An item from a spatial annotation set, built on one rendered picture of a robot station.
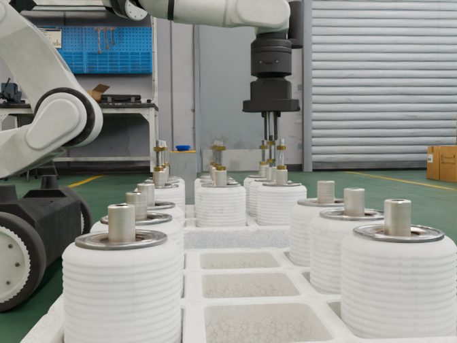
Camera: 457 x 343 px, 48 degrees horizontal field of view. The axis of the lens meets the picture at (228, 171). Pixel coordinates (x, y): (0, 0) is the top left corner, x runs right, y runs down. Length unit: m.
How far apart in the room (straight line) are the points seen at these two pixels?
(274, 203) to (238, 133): 5.17
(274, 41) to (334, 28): 5.34
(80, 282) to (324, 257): 0.26
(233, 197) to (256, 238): 0.09
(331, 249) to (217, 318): 0.14
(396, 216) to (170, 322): 0.21
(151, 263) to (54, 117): 0.90
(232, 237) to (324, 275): 0.39
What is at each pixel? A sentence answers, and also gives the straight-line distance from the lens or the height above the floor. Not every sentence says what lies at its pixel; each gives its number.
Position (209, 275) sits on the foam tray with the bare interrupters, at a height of 0.18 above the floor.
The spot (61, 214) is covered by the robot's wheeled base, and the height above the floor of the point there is 0.16.
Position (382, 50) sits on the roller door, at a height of 1.44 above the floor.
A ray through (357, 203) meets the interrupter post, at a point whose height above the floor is 0.27.
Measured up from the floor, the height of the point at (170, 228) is 0.25.
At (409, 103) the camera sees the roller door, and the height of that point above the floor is 0.80.
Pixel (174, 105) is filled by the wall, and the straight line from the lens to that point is 6.12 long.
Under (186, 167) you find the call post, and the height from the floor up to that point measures 0.27.
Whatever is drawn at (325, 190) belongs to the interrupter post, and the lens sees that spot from 0.68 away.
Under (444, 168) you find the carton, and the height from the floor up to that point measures 0.11.
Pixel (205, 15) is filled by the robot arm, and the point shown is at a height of 0.60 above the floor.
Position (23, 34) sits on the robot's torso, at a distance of 1.34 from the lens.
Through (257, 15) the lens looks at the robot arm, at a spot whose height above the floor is 0.59.
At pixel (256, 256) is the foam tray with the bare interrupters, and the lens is 0.74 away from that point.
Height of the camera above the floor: 0.33
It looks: 3 degrees down
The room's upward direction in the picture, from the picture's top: 1 degrees counter-clockwise
